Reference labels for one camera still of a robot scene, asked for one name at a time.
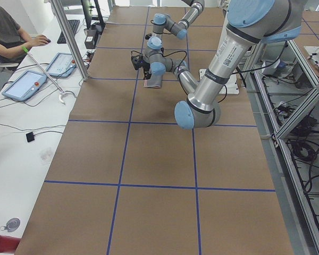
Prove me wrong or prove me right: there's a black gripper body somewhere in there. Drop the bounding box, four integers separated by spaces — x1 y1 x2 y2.
143 67 152 80

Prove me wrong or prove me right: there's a pink grey towel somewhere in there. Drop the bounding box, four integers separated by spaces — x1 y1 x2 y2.
144 75 163 89

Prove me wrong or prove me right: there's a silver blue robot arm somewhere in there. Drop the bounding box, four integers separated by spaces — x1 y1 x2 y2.
144 0 306 129
152 0 205 39

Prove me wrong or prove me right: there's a black box with label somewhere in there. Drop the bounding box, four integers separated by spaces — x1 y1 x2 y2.
85 29 98 49

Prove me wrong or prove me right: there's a far teach pendant tablet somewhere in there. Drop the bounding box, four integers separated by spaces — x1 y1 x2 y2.
46 53 76 78

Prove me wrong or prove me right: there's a teach pendant tablet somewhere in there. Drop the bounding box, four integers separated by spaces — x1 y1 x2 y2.
46 53 76 78
2 71 47 101

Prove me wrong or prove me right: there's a black keyboard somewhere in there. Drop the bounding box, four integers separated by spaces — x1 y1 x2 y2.
56 19 81 45

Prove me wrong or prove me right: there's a black computer monitor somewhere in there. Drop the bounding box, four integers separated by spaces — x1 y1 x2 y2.
80 0 105 32

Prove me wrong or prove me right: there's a near teach pendant tablet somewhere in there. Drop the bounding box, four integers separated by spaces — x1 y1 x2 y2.
2 71 47 101

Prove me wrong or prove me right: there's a metal grabber stick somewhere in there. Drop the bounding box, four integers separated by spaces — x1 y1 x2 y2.
25 50 77 105

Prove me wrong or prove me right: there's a small black square puck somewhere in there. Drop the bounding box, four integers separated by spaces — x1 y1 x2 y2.
26 132 35 143

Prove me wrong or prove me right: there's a seated person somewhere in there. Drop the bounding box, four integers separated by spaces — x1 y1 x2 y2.
0 6 50 64

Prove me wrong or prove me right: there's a red bottle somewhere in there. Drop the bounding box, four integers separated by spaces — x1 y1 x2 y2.
0 235 21 254

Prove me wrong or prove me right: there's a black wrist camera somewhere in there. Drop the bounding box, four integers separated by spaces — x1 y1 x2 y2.
131 54 144 71

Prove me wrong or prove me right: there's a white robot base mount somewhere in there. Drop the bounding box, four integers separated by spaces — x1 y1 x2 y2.
220 74 239 95

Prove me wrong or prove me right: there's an aluminium frame post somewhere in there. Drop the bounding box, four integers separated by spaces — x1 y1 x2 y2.
49 0 88 81

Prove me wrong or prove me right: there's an aluminium frame rack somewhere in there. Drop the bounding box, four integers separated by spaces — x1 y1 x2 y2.
244 26 319 255

